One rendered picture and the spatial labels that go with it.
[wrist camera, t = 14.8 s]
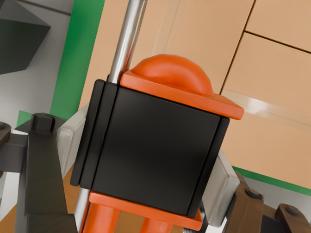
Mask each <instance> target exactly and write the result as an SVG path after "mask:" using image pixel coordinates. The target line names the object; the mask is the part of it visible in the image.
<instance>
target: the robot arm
mask: <svg viewBox="0 0 311 233"><path fill-rule="evenodd" d="M89 102H90V101H89ZM89 102H88V103H87V104H86V105H84V106H83V107H82V108H81V109H80V110H79V111H78V112H76V113H75V114H74V115H73V116H72V117H71V118H70V119H69V120H67V121H64V120H61V119H58V118H56V117H55V116H52V115H49V114H44V113H35V114H32V116H31V121H30V126H29V130H28V134H27V135H21V134H14V133H11V129H12V127H11V126H10V125H9V124H7V123H4V122H0V178H1V177H2V175H3V172H15V173H20V174H19V187H18V198H17V209H16V220H15V230H14V233H78V231H77V226H76V221H75V216H74V214H68V210H67V205H66V198H65V193H64V186H63V181H62V180H63V178H64V177H65V175H66V174H67V172H68V171H69V170H70V168H71V166H72V165H73V164H74V162H75V159H76V156H77V152H78V148H79V144H80V141H81V136H82V132H83V128H84V125H85V121H86V115H87V110H88V106H89ZM202 201H203V205H204V209H205V214H206V217H207V221H208V223H209V225H210V226H213V227H217V228H219V227H221V226H222V224H223V221H224V219H225V217H226V220H227V221H226V224H225V226H224V228H223V230H222V233H311V226H310V224H309V222H308V220H307V219H306V217H305V216H304V214H303V213H302V212H300V211H299V209H297V208H296V207H294V206H291V205H288V204H285V203H281V204H279V206H278V208H277V209H274V208H272V207H270V206H268V205H266V204H264V197H263V196H262V195H261V194H260V193H259V192H257V191H256V190H254V189H251V188H249V186H248V185H247V183H246V181H245V180H244V178H243V176H242V175H241V174H240V173H239V172H238V171H235V170H233V168H232V166H231V164H230V163H229V161H228V159H227V157H226V156H225V154H224V152H223V150H222V148H220V150H219V153H218V156H217V158H216V161H215V164H214V167H213V169H212V172H211V175H210V177H209V180H208V183H207V186H206V188H205V191H204V194H203V196H202Z"/></svg>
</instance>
